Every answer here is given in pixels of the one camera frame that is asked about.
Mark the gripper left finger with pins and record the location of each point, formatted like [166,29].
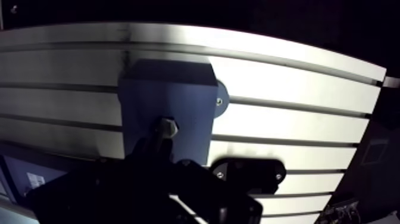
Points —
[103,190]

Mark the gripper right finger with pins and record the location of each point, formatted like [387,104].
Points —
[215,197]

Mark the steel bolt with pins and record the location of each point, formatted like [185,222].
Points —
[167,127]

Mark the black oval holder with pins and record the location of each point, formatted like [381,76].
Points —
[250,175]

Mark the dark blue-grey block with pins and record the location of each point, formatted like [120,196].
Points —
[175,100]

